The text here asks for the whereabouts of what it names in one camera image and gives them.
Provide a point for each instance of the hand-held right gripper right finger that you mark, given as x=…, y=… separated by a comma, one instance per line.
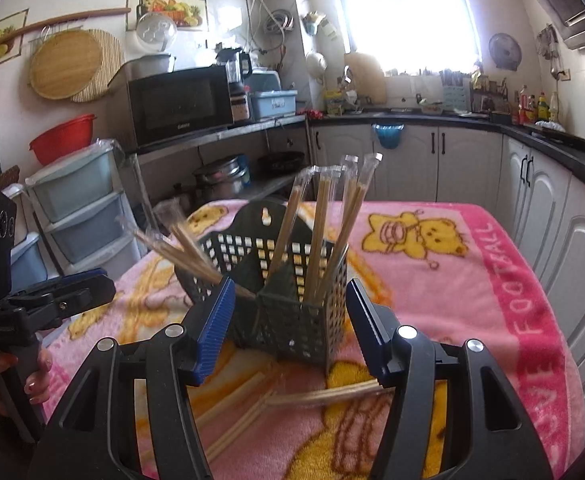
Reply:
x=367, y=330

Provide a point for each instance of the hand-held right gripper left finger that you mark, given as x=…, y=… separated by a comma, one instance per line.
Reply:
x=216, y=327

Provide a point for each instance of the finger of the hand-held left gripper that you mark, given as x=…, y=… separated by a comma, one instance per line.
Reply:
x=82, y=290

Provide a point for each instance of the black plastic utensil basket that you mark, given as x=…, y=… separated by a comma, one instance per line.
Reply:
x=292, y=325

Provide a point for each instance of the chopstick pair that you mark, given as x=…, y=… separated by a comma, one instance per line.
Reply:
x=360, y=200
x=287, y=230
x=192, y=245
x=320, y=240
x=242, y=427
x=345, y=225
x=322, y=395
x=182, y=255
x=237, y=402

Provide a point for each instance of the person's left hand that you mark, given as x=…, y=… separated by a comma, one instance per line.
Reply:
x=40, y=377

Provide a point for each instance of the brown wicker basket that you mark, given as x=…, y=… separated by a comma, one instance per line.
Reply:
x=8, y=177

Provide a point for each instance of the pink bear printed blanket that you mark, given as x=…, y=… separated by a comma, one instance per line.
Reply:
x=447, y=310

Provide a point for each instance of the plastic drawer unit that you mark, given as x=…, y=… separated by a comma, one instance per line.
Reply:
x=77, y=205

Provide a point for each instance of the red plastic basin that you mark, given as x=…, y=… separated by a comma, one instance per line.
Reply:
x=65, y=137

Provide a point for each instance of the large steel pot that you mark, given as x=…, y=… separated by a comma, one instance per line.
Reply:
x=220, y=180

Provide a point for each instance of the black frying pan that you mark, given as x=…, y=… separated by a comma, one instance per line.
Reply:
x=280, y=162

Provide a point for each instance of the blue hanging bin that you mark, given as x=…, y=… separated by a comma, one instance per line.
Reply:
x=388, y=136

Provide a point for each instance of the white kitchen cabinets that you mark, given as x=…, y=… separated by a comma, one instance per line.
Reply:
x=472, y=165

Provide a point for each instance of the metal shelf rack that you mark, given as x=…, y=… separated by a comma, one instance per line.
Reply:
x=232, y=132

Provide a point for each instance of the round bamboo board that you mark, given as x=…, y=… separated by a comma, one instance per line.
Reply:
x=65, y=65

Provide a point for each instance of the black microwave oven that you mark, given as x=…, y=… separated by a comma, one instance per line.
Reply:
x=177, y=107

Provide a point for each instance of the round woven mat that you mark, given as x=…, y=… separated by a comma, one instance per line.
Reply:
x=112, y=65

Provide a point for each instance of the blue plastic dish box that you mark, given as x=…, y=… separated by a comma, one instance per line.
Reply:
x=272, y=100

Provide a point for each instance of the long wooden rolling pin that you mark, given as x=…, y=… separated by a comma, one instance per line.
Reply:
x=72, y=17

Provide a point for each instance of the beige cutting board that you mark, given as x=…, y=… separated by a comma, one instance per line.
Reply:
x=367, y=77

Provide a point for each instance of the teal knife block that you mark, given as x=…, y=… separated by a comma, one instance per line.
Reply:
x=455, y=92

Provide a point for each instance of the black countertop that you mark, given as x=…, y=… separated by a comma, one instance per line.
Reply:
x=547, y=142

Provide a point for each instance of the clear plastic food cover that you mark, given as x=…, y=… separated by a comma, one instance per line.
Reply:
x=156, y=32

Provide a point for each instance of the group of condiment bottles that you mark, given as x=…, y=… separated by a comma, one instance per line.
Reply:
x=537, y=107

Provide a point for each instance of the window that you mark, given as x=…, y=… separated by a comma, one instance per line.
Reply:
x=407, y=20

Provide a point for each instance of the small round wall fan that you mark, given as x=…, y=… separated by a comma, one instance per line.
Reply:
x=505, y=50

